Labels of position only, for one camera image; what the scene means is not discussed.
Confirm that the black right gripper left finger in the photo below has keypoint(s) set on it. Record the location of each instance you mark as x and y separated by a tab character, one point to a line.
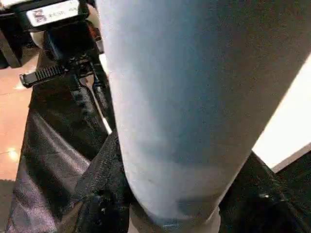
107	194

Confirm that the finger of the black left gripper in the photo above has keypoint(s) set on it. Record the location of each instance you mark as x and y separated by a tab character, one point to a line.
65	104

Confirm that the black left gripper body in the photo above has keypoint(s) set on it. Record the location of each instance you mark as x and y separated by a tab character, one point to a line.
60	24

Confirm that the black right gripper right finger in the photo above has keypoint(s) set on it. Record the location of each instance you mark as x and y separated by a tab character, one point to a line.
255	206

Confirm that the white plastic table leg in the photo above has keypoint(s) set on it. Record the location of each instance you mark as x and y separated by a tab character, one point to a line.
182	97

